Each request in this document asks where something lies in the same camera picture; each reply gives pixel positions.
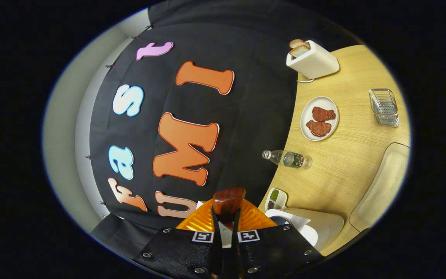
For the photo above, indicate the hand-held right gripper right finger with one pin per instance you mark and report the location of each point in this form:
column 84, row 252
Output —
column 273, row 252

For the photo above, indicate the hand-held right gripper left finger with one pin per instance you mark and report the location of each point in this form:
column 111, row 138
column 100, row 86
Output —
column 180, row 252

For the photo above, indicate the white rice cooker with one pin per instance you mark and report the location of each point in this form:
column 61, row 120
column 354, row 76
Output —
column 325, row 228

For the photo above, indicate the brown wooden spoon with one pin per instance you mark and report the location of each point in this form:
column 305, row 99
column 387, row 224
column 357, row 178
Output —
column 229, row 201

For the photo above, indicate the white divided condiment dish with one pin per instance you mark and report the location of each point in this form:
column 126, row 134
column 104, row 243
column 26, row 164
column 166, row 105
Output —
column 281, row 201

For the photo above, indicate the clear plastic water bottle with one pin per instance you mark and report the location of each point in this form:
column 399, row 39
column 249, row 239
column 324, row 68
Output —
column 290, row 159

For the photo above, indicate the black backdrop cloth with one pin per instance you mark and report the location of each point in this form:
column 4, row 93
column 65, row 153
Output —
column 246, row 135

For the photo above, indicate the red meat piece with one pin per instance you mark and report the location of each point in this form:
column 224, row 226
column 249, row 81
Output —
column 323, row 114
column 319, row 128

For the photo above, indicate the white round plate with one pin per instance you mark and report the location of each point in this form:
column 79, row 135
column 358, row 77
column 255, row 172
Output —
column 308, row 112

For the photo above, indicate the white toaster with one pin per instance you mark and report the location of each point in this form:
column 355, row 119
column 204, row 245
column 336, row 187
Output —
column 316, row 62

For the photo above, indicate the row of black cloth clips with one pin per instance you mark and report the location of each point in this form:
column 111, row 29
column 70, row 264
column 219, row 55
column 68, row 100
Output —
column 110, row 66

